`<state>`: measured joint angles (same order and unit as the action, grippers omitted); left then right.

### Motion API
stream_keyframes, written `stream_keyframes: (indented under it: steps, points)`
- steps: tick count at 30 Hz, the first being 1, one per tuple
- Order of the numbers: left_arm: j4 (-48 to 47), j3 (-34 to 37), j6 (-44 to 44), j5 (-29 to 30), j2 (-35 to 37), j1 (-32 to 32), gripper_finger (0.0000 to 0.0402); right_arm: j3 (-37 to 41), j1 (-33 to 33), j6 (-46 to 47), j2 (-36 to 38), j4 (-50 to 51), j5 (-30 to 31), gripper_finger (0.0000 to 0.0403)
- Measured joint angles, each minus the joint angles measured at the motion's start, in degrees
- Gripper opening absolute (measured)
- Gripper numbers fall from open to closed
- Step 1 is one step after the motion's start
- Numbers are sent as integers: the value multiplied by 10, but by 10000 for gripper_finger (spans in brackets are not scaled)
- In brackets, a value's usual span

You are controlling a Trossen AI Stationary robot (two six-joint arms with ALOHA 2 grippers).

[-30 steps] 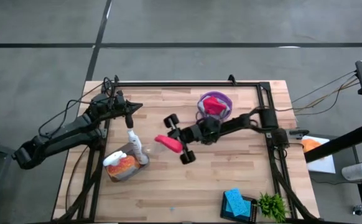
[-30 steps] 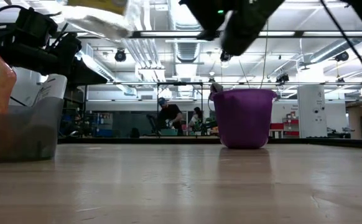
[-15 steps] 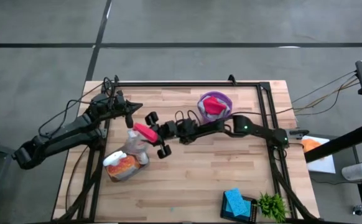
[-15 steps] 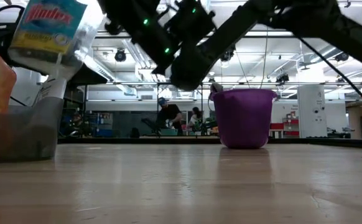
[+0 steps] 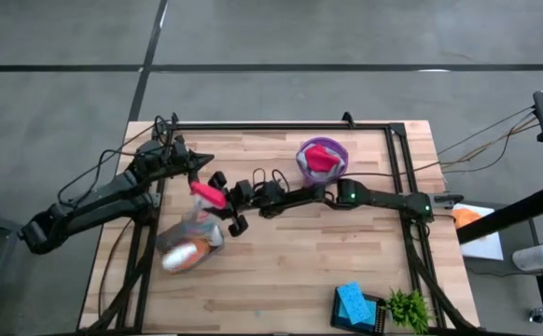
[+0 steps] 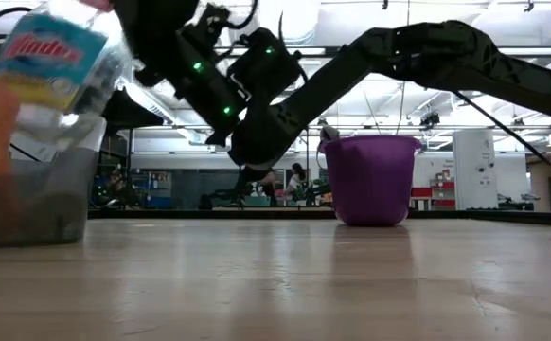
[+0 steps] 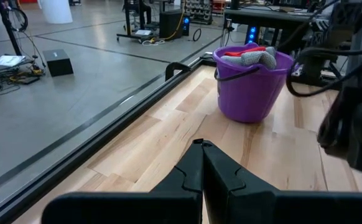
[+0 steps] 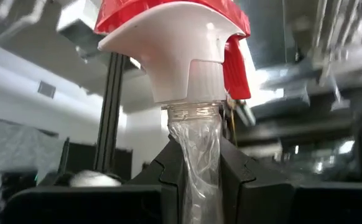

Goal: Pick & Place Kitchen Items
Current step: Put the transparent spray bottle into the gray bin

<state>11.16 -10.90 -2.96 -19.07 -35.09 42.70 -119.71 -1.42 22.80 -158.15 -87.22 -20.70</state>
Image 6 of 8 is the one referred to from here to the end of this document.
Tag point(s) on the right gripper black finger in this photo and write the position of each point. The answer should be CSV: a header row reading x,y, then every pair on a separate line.
x,y
154,33

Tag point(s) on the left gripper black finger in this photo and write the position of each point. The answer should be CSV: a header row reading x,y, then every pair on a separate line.
x,y
131,113

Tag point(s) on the clear spray bottle red trigger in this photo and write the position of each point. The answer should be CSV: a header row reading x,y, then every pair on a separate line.
x,y
48,61

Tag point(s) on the clear grey plastic bin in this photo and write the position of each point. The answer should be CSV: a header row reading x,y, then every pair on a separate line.
x,y
29,203

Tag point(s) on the purple plastic bucket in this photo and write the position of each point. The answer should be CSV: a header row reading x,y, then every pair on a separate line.
x,y
370,184

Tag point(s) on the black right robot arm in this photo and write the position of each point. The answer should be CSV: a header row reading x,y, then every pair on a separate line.
x,y
422,52

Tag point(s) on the black ceiling spotlight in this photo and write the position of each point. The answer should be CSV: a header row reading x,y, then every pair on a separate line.
x,y
430,120

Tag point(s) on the red and white shelf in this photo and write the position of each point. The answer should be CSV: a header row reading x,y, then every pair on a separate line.
x,y
439,192

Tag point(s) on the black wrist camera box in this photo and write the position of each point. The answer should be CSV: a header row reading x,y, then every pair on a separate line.
x,y
266,66

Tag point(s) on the black aluminium rig frame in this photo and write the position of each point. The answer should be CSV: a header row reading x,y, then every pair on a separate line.
x,y
540,51

